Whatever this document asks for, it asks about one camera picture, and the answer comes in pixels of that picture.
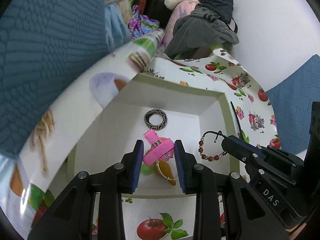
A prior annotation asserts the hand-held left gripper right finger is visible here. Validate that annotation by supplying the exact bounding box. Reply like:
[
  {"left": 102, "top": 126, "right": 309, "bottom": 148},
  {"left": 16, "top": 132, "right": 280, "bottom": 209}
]
[{"left": 174, "top": 139, "right": 297, "bottom": 240}]

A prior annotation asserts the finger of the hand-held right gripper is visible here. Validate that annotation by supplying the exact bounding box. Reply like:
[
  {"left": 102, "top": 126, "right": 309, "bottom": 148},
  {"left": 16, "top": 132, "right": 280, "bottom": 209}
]
[
  {"left": 221, "top": 135, "right": 253, "bottom": 166},
  {"left": 229, "top": 134, "right": 266, "bottom": 156}
]

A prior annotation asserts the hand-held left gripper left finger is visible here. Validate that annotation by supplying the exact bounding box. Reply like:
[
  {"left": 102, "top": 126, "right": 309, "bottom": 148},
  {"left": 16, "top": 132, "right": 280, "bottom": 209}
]
[{"left": 27, "top": 139, "right": 145, "bottom": 240}]

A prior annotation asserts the green hair tie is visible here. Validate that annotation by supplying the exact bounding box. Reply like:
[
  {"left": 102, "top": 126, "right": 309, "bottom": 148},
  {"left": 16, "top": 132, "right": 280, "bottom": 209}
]
[{"left": 140, "top": 164, "right": 154, "bottom": 176}]

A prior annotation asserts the yellow pendant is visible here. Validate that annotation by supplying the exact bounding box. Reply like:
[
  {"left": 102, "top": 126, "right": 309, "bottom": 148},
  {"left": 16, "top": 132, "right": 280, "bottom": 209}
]
[{"left": 153, "top": 160, "right": 178, "bottom": 186}]

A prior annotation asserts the red bead bracelet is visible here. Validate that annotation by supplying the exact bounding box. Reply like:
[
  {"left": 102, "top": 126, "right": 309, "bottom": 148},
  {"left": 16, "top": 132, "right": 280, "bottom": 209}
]
[{"left": 199, "top": 130, "right": 227, "bottom": 161}]

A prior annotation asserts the pink ribbon hair clip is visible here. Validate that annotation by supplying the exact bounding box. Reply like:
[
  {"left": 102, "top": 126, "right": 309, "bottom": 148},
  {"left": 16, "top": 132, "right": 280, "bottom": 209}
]
[{"left": 143, "top": 130, "right": 175, "bottom": 166}]

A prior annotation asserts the brown patterned ring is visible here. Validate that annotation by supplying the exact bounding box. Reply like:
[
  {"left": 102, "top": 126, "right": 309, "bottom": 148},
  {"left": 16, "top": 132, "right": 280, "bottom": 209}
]
[{"left": 144, "top": 109, "right": 168, "bottom": 131}]

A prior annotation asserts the green and white cardboard box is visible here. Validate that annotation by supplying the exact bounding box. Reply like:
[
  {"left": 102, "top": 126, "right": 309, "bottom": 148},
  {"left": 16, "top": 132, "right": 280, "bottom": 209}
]
[{"left": 66, "top": 73, "right": 242, "bottom": 198}]

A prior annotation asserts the blue quilted chair back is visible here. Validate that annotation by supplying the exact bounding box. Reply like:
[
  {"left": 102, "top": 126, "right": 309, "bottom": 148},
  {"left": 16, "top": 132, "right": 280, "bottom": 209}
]
[
  {"left": 265, "top": 54, "right": 320, "bottom": 155},
  {"left": 0, "top": 0, "right": 112, "bottom": 159}
]

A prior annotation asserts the vegetable print tablecloth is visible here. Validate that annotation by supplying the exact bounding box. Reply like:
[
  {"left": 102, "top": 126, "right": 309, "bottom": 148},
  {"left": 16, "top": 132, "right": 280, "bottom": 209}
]
[{"left": 0, "top": 29, "right": 282, "bottom": 240}]

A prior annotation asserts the pile of clothes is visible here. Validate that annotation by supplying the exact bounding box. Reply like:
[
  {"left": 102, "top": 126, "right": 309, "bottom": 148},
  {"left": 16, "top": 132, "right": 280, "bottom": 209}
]
[{"left": 164, "top": 0, "right": 240, "bottom": 59}]

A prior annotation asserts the light blue cloth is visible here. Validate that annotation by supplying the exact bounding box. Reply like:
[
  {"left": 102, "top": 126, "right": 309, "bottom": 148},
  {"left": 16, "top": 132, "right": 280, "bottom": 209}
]
[{"left": 104, "top": 1, "right": 132, "bottom": 47}]

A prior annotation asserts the purple colourful plastic bag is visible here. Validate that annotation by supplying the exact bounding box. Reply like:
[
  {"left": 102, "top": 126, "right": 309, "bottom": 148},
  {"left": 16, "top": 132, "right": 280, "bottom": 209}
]
[{"left": 128, "top": 5, "right": 161, "bottom": 39}]

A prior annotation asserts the black suitcase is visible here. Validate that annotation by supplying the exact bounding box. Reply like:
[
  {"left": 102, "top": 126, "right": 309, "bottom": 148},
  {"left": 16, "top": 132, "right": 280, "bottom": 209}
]
[{"left": 130, "top": 0, "right": 173, "bottom": 29}]

